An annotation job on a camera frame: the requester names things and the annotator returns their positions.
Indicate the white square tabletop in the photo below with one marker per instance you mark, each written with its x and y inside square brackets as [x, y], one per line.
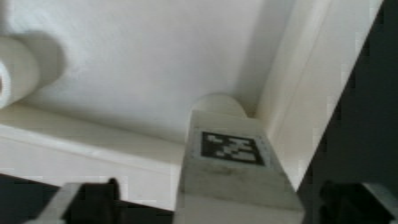
[135, 56]

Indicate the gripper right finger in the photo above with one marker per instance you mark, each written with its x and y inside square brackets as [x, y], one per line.
[357, 203]

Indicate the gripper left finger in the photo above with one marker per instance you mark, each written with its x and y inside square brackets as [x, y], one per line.
[83, 204]

